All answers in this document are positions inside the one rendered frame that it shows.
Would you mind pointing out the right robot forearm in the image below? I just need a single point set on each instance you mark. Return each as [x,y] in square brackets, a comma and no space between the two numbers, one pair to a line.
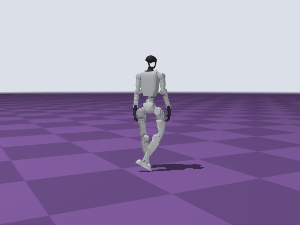
[166,99]

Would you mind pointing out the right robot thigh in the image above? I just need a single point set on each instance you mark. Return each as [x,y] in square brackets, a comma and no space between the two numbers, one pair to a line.
[159,112]

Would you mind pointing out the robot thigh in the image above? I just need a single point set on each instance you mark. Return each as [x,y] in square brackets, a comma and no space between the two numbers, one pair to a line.
[159,112]
[142,123]

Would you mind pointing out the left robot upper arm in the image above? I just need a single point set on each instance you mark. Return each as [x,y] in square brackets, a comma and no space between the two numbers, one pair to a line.
[138,84]

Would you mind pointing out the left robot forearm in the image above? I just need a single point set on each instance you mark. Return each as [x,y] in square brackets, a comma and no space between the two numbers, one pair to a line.
[136,99]

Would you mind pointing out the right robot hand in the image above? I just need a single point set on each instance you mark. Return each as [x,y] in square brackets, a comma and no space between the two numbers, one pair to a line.
[169,113]

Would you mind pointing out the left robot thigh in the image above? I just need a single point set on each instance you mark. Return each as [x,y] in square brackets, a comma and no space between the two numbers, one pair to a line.
[142,123]

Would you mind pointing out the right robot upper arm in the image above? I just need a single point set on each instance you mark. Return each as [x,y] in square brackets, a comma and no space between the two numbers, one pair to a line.
[161,77]

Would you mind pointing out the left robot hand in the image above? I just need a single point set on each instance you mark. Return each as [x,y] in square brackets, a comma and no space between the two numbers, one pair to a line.
[134,112]

